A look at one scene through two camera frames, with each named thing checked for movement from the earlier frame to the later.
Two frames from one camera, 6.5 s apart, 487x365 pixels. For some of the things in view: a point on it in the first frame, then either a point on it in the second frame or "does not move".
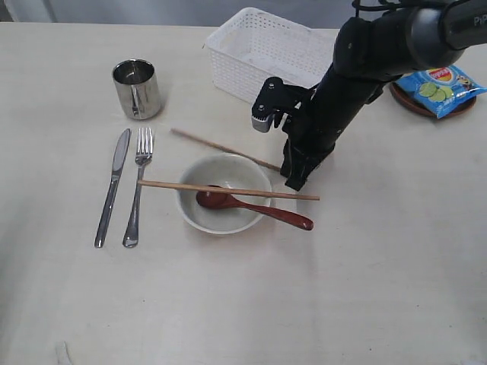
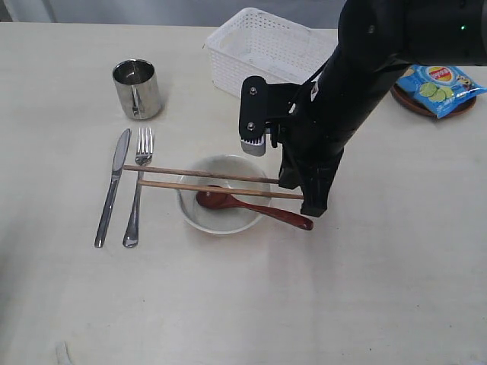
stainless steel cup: (138, 88) does not move
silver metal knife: (118, 166) does not move
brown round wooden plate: (412, 104) does not move
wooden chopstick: (226, 149) -> (200, 174)
